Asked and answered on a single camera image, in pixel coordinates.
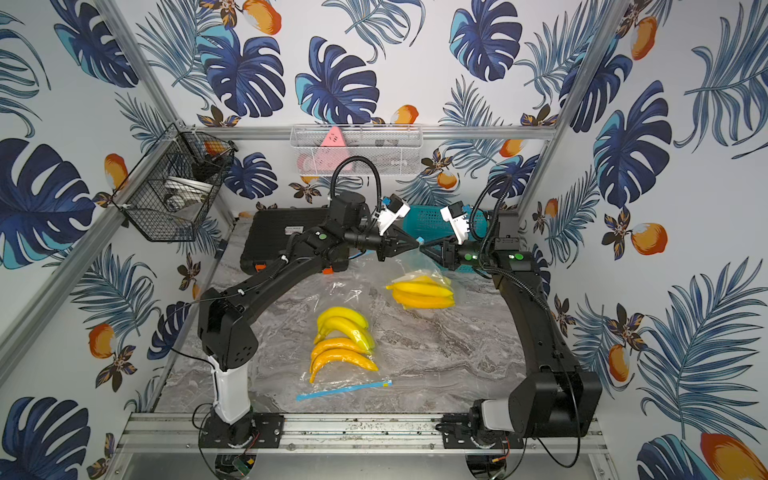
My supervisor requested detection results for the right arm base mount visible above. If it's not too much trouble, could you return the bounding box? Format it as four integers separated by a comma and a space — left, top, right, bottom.
435, 412, 507, 450

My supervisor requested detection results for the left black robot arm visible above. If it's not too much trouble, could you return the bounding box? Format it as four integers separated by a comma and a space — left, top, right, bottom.
197, 155, 419, 426

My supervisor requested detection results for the yellow banana bunch on table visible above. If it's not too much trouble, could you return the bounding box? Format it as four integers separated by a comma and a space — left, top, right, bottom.
309, 307, 379, 384

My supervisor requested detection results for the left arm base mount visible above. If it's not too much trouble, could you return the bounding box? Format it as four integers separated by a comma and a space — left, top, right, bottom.
199, 412, 285, 449

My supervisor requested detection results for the white wire wall basket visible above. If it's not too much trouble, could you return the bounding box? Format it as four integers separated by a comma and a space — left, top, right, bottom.
290, 124, 423, 176

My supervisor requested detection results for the clear zip-top bag on table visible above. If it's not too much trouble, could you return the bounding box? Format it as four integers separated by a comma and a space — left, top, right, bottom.
254, 273, 392, 411

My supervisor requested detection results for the pink triangular item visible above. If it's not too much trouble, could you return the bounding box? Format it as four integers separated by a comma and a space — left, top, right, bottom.
312, 126, 351, 175

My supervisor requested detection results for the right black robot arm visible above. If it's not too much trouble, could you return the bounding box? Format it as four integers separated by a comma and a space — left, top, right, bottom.
420, 202, 602, 439

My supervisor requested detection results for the yellow banana bunch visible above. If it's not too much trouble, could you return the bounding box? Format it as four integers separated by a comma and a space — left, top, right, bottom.
386, 275, 455, 310
309, 307, 379, 384

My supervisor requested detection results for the black plastic tool case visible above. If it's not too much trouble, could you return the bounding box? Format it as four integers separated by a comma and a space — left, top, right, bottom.
240, 207, 365, 275

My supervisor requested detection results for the clear zip-top bag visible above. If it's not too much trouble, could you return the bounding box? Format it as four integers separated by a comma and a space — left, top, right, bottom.
254, 273, 392, 411
385, 250, 457, 310

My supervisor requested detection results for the aluminium front rail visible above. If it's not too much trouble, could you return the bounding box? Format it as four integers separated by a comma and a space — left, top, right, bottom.
117, 413, 608, 456

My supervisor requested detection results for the teal plastic basket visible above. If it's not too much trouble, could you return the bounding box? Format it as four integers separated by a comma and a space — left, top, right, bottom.
401, 205, 488, 273

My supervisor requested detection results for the black wire basket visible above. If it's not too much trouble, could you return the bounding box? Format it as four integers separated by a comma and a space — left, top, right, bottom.
110, 124, 237, 243

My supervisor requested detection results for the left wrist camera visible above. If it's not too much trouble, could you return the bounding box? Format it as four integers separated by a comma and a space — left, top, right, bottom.
376, 194, 411, 236

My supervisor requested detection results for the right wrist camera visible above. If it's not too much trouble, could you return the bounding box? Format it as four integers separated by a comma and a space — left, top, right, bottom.
440, 201, 470, 245

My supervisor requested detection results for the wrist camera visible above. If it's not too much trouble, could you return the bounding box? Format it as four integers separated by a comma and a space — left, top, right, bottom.
440, 201, 470, 245
376, 194, 411, 236

